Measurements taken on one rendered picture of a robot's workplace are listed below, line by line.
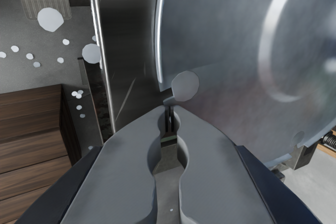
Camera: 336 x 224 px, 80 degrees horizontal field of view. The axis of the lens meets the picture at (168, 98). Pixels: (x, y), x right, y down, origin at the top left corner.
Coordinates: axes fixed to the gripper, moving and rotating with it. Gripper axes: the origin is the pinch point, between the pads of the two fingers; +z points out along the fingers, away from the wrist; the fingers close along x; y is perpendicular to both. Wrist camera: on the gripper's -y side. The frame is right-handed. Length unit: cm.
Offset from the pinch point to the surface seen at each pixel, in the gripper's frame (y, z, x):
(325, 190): 126, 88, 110
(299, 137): 9.2, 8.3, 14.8
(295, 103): 3.9, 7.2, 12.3
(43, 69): 21, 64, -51
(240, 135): 5.6, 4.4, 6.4
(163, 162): 21.3, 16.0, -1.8
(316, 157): 105, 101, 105
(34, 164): 37, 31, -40
